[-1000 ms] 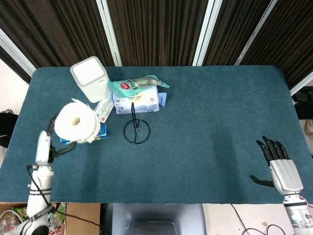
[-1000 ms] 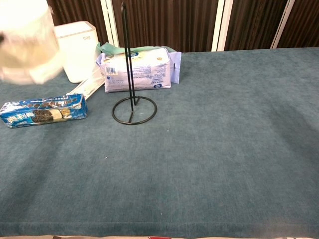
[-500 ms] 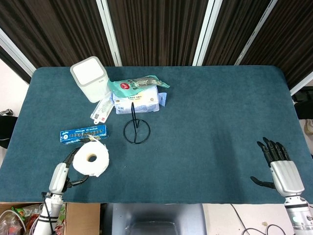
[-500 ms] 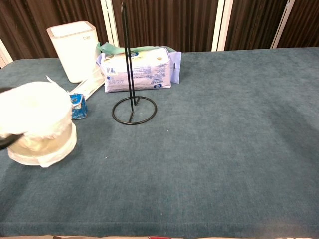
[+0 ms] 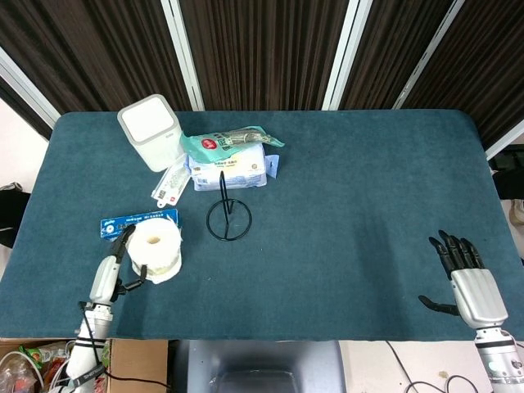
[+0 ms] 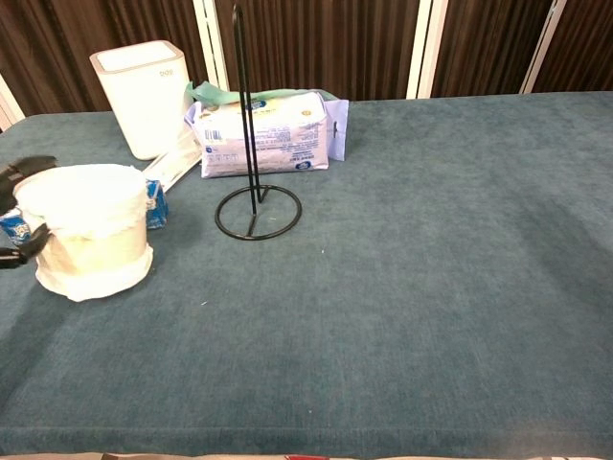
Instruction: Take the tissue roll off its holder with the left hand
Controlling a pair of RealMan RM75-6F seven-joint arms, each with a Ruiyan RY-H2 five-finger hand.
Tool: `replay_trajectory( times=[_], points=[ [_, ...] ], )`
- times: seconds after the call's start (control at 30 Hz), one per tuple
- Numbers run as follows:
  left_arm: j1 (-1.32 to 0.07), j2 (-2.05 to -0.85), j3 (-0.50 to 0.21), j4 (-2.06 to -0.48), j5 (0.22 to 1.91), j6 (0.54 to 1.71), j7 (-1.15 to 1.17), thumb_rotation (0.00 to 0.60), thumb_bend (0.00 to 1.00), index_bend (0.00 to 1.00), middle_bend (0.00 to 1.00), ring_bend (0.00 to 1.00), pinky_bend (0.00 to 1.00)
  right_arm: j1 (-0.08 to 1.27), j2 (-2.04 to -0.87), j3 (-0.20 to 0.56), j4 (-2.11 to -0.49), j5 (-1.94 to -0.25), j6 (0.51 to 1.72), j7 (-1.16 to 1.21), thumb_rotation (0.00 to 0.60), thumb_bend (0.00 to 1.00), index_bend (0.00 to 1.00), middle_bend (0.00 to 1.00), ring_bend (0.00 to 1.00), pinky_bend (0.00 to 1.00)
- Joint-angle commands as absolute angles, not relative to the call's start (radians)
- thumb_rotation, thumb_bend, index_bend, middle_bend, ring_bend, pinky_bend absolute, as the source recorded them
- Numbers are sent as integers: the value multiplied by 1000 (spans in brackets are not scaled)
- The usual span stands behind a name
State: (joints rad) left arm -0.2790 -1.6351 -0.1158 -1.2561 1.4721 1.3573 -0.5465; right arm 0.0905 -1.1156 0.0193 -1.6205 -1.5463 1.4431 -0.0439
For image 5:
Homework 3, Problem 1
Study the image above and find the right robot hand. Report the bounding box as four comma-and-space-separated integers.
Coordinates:
418, 229, 509, 329

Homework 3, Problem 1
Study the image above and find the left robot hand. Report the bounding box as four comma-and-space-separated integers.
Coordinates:
88, 224, 147, 305

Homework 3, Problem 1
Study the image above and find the white toilet paper roll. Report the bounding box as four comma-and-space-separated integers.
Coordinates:
126, 219, 184, 287

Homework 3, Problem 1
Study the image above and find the blue cookie box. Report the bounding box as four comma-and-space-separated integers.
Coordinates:
100, 207, 181, 242

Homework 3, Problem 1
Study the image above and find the cardboard box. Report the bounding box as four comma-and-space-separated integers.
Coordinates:
0, 337, 169, 393

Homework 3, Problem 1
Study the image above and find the white shoe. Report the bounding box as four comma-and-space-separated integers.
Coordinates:
509, 198, 524, 226

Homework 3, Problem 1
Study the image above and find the green snack packet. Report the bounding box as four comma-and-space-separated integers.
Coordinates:
18, 346, 56, 365

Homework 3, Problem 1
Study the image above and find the black bag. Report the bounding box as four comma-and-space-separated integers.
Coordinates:
0, 182, 32, 249

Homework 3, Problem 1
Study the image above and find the clear plastic packet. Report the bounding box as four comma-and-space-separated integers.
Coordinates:
151, 157, 192, 207

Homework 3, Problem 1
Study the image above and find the white trash bin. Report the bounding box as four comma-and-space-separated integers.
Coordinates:
117, 93, 184, 173

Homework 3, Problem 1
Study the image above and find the green snack bag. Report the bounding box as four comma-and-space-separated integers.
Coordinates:
179, 125, 286, 165

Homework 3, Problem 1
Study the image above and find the white blue wipes pack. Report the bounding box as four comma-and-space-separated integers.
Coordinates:
186, 142, 282, 192

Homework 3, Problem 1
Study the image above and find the dark brown partition panel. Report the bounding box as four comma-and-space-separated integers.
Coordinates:
327, 0, 463, 111
163, 0, 369, 111
0, 0, 197, 114
396, 0, 524, 152

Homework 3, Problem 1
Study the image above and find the black floor cable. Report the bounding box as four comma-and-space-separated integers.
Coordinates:
404, 375, 492, 393

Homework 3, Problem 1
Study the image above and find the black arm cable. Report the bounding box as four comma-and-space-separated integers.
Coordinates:
78, 300, 169, 388

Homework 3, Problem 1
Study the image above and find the black wire roll holder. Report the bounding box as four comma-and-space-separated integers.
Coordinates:
206, 170, 252, 242

